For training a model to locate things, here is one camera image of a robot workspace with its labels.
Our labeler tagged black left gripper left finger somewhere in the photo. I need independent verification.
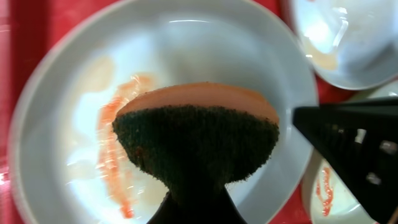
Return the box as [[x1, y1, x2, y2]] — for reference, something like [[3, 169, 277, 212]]
[[147, 192, 183, 224]]

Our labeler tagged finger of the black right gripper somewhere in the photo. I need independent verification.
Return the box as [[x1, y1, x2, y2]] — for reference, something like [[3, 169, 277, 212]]
[[293, 96, 397, 223]]

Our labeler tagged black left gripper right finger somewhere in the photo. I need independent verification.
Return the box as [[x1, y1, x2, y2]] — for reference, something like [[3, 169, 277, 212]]
[[214, 188, 246, 224]]

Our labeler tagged green orange sponge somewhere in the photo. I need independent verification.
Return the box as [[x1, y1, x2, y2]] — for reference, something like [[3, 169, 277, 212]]
[[112, 82, 279, 208]]

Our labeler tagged white plate top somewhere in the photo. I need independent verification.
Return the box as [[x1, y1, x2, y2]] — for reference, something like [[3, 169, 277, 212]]
[[288, 0, 397, 90]]

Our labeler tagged white plate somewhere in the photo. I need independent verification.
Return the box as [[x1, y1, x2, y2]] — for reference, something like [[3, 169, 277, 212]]
[[8, 1, 318, 223], [302, 82, 397, 223], [288, 0, 397, 90]]

